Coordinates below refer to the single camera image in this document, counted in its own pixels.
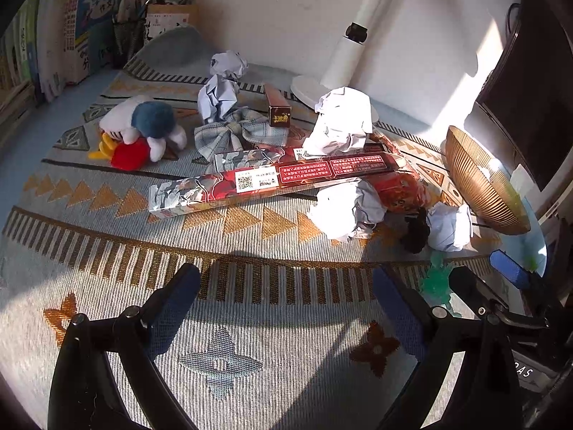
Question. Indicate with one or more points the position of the red printed packet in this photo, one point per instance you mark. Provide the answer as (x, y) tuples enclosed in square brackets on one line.
[(403, 190)]

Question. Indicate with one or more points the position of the grey plaid bow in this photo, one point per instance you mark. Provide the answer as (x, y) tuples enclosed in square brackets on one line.
[(244, 132)]

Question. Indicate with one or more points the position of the black fabric piece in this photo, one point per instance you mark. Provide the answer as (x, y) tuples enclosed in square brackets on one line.
[(416, 233)]

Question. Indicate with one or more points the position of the white plush duck toy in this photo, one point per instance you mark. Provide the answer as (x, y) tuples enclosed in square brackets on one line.
[(152, 118)]

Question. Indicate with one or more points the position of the white desk lamp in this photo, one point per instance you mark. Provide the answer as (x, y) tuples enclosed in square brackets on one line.
[(344, 62)]

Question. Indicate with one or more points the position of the ribbed wooden bowl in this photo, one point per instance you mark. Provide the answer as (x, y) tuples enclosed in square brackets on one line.
[(474, 179)]

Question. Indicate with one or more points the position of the black mesh pen holder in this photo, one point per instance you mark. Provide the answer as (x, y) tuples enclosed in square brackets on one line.
[(127, 42)]

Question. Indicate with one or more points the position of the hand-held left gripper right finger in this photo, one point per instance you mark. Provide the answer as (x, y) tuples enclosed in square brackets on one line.
[(398, 318)]

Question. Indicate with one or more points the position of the woven patterned mat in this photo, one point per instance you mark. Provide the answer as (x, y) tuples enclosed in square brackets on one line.
[(268, 367)]

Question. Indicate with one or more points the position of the crumpled white paper ball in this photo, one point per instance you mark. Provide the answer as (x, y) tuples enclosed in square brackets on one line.
[(340, 121), (229, 65), (344, 210), (217, 98), (450, 230)]

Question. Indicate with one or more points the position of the long red printed box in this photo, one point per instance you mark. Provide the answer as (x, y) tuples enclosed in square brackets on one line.
[(215, 190), (255, 156)]

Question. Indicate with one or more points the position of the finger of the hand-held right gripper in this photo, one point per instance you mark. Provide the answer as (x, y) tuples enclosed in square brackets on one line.
[(465, 284), (510, 268)]

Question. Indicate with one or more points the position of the row of upright books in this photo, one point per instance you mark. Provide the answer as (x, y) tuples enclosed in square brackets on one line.
[(96, 9)]

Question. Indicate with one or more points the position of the small brown box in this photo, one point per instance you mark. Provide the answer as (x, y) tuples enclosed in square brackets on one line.
[(278, 114)]

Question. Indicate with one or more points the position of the dark monitor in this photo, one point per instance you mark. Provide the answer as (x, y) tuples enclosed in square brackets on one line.
[(532, 76)]

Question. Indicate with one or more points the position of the cardboard pen holder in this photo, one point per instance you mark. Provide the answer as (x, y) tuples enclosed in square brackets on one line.
[(168, 22)]

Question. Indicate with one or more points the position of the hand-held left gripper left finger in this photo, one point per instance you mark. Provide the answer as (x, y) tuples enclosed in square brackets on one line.
[(172, 318)]

